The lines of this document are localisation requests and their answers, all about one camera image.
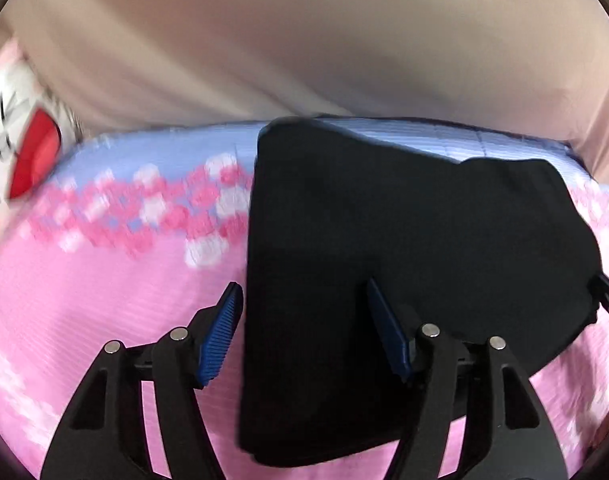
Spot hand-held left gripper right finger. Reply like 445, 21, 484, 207
365, 279, 568, 480

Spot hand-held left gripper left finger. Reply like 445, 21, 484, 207
40, 281, 245, 480

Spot black pants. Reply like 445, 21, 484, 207
238, 116, 603, 467

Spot pink floral printed blanket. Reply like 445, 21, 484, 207
0, 42, 609, 480

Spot white and red plush pillow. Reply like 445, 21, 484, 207
0, 57, 81, 253

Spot beige curtain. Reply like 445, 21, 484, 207
0, 0, 609, 186

